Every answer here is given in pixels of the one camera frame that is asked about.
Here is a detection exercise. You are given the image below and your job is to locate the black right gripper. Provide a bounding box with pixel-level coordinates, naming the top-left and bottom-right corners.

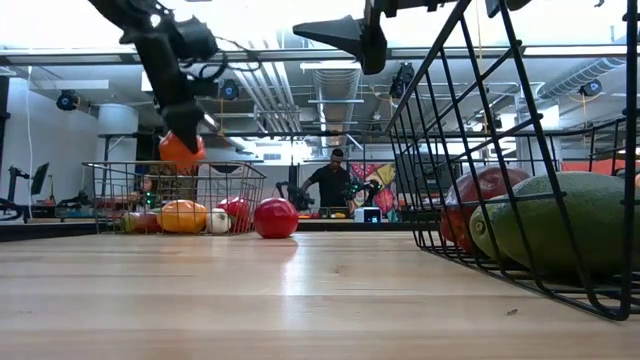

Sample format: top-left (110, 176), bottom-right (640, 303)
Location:
top-left (382, 0), bottom-right (532, 19)

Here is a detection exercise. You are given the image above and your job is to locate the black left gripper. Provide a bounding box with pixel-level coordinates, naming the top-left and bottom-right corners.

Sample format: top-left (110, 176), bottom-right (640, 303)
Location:
top-left (132, 29), bottom-right (207, 155)

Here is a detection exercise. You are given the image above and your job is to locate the orange ribbed pumpkin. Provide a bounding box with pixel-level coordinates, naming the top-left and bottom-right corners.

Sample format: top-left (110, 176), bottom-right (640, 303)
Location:
top-left (158, 130), bottom-right (207, 174)

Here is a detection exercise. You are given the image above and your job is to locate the yellow-orange bell pepper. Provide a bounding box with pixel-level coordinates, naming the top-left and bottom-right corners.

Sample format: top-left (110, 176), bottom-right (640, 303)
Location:
top-left (158, 199), bottom-right (209, 235)

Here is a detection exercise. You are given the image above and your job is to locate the red bell pepper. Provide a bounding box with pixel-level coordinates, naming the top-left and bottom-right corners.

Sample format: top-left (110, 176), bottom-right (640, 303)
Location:
top-left (216, 195), bottom-right (253, 235)

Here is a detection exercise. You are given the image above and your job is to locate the white garlic bulb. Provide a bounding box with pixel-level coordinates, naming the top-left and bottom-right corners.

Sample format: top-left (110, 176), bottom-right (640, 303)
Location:
top-left (206, 207), bottom-right (233, 236)

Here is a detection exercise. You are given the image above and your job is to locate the round red tomato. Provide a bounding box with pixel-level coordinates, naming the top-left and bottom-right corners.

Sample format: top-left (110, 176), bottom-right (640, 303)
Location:
top-left (253, 197), bottom-right (300, 240)

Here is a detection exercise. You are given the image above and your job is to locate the dark red apple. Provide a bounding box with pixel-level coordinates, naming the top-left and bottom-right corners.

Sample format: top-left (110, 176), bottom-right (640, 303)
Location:
top-left (439, 165), bottom-right (532, 254)

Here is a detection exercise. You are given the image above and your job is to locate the dark green avocado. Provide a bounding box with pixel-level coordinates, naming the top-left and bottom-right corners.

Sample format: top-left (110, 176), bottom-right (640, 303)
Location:
top-left (492, 171), bottom-right (640, 281)

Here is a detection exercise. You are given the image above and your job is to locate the black monitor on arm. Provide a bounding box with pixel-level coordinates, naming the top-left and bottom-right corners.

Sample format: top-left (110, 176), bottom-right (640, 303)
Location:
top-left (4, 162), bottom-right (51, 221)

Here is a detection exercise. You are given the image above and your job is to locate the black ceiling spotlight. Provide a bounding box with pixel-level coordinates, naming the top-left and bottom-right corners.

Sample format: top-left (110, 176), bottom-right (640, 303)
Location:
top-left (388, 62), bottom-right (416, 100)
top-left (55, 89), bottom-right (80, 112)
top-left (219, 79), bottom-right (241, 101)
top-left (579, 78), bottom-right (604, 99)

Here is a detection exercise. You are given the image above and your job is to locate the person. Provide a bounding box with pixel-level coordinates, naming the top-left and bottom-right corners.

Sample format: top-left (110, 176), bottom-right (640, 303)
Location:
top-left (133, 174), bottom-right (166, 209)
top-left (299, 148), bottom-right (354, 209)

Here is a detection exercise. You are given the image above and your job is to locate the black overhead rig beam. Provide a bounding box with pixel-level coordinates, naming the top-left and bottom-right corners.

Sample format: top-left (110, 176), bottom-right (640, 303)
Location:
top-left (0, 45), bottom-right (640, 69)

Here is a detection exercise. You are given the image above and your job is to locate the colourful patterned cloth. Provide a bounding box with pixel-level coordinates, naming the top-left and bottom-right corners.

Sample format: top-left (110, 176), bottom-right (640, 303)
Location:
top-left (349, 162), bottom-right (401, 216)

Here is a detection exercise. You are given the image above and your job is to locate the orange hanging cloth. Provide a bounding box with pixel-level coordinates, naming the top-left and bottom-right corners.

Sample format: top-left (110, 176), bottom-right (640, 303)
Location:
top-left (560, 158), bottom-right (632, 176)

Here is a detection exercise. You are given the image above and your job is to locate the silver ventilation duct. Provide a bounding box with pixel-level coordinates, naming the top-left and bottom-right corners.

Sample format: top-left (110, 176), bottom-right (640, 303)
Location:
top-left (312, 67), bottom-right (362, 151)
top-left (537, 56), bottom-right (627, 101)

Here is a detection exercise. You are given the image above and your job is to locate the grey wire basket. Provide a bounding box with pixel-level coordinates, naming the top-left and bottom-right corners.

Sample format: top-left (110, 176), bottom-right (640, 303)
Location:
top-left (82, 159), bottom-right (268, 237)

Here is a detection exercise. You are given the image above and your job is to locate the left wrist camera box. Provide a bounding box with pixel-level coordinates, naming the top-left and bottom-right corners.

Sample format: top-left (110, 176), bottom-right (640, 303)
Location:
top-left (172, 15), bottom-right (220, 61)

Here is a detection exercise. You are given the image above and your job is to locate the black wire basket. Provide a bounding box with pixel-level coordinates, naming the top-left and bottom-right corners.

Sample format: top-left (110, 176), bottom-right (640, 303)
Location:
top-left (384, 0), bottom-right (640, 322)

